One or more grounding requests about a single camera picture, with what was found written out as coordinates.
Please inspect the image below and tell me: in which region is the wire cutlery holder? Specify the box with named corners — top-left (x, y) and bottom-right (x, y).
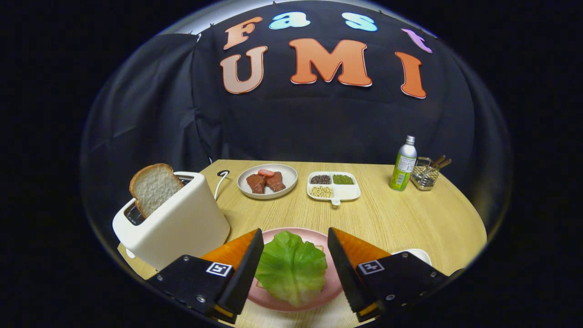
top-left (410, 157), bottom-right (440, 191)

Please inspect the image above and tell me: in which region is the black backdrop cloth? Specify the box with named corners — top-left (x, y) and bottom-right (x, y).
top-left (81, 0), bottom-right (513, 256)

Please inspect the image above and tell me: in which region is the green and silver bottle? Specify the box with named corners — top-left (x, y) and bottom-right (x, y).
top-left (389, 135), bottom-right (418, 191)

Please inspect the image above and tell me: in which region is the white toaster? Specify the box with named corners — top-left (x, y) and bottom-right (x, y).
top-left (112, 171), bottom-right (231, 271)

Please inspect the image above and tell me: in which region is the round pink plate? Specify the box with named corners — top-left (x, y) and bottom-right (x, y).
top-left (247, 227), bottom-right (344, 313)

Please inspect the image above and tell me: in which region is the round white plate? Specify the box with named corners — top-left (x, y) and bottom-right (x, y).
top-left (237, 164), bottom-right (298, 200)

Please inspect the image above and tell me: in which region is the divided white dish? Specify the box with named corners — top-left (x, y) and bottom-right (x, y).
top-left (307, 171), bottom-right (361, 206)

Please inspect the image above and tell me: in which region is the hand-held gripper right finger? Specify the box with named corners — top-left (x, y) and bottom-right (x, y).
top-left (327, 227), bottom-right (465, 323)

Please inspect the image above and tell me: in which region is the square white plate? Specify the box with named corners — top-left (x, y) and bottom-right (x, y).
top-left (392, 248), bottom-right (432, 266)

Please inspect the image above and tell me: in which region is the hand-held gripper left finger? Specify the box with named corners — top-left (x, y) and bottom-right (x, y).
top-left (147, 228), bottom-right (265, 324)

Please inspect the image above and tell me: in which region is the brown meat piece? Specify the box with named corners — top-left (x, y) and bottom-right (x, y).
top-left (266, 172), bottom-right (286, 192)
top-left (246, 174), bottom-right (267, 194)

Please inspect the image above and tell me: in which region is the toasted bread slice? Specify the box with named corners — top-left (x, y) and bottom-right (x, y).
top-left (129, 163), bottom-right (185, 218)

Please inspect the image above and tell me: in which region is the white toaster cable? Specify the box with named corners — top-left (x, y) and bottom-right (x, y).
top-left (214, 172), bottom-right (228, 200)

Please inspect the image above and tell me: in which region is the green lettuce leaf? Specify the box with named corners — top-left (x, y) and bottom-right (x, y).
top-left (255, 230), bottom-right (328, 308)

